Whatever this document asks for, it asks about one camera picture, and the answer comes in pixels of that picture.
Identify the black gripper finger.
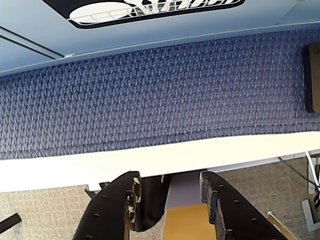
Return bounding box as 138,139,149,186
73,170,172,240
199,170,281,240

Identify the blue dishwasher cabinet door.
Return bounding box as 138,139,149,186
0,0,320,61

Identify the yellow wooden panel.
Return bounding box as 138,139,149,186
161,203,214,240

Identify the black flat strip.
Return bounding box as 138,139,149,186
0,213,22,230

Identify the blue woven carpet mat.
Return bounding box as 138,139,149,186
0,28,320,161

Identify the black flat box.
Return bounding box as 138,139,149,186
302,42,320,114

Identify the blue toy kitchen body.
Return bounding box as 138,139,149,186
0,26,76,77

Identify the grey metal bracket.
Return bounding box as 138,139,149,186
301,198,320,233

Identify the white thin cable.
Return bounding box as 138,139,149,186
305,150,320,187

